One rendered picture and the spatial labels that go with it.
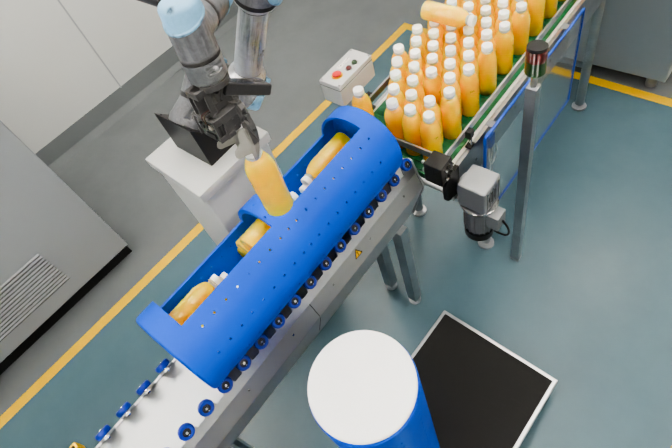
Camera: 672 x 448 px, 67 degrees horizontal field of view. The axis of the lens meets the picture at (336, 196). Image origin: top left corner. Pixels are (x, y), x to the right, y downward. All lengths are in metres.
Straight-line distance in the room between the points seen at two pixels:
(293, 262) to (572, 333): 1.48
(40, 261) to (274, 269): 1.84
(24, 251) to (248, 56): 1.80
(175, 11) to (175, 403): 1.11
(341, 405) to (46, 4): 3.28
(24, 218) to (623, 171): 3.01
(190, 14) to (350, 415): 0.95
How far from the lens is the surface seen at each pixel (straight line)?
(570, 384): 2.44
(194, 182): 1.72
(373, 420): 1.32
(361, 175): 1.50
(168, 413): 1.64
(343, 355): 1.38
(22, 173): 2.77
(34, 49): 4.00
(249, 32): 1.49
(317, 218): 1.43
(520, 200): 2.24
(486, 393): 2.24
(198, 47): 0.95
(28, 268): 3.02
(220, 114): 1.02
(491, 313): 2.52
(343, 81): 1.92
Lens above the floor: 2.30
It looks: 51 degrees down
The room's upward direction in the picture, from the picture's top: 20 degrees counter-clockwise
